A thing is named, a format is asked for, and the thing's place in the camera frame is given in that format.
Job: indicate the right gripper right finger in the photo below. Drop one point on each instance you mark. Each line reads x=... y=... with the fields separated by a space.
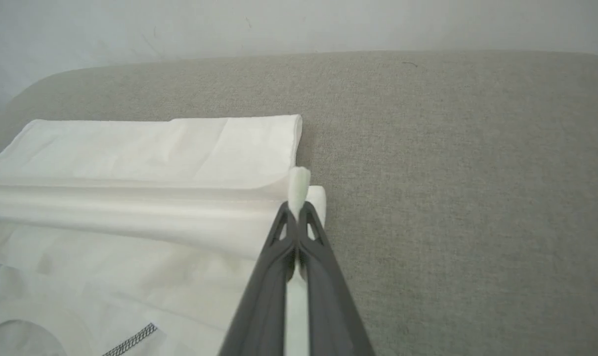
x=333 y=316

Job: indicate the white long-sleeve garment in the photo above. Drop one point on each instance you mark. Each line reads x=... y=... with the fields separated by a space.
x=131 y=148

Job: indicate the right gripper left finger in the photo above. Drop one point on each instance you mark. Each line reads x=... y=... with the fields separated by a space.
x=264 y=306

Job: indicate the grey-green fabric sofa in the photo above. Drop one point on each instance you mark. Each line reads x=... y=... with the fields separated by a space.
x=452 y=198

